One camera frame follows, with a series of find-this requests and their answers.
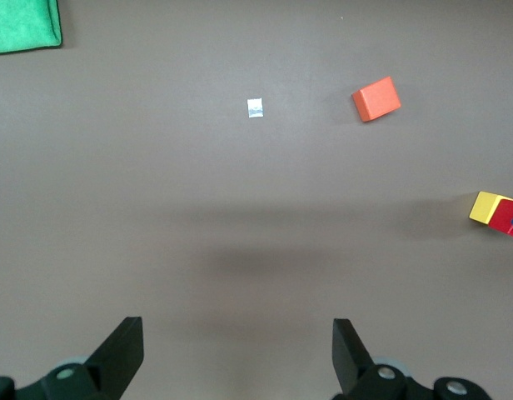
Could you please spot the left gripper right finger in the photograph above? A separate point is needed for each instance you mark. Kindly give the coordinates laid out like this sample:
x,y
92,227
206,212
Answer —
x,y
352,366

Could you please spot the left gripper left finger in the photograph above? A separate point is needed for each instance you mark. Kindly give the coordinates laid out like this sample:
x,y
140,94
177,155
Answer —
x,y
111,362

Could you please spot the red wooden block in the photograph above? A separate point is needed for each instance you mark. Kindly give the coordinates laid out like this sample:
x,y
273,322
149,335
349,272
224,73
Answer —
x,y
501,216

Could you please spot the yellow wooden block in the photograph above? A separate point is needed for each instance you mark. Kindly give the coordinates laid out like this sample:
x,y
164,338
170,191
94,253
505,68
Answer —
x,y
483,207

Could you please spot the orange wooden block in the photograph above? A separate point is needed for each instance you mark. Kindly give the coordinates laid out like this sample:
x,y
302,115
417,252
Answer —
x,y
377,99

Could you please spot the small clear tape piece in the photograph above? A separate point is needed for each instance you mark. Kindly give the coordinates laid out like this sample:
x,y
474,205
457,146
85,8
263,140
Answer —
x,y
255,108

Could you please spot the green folded cloth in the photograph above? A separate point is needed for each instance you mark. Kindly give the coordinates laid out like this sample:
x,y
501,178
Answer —
x,y
19,23

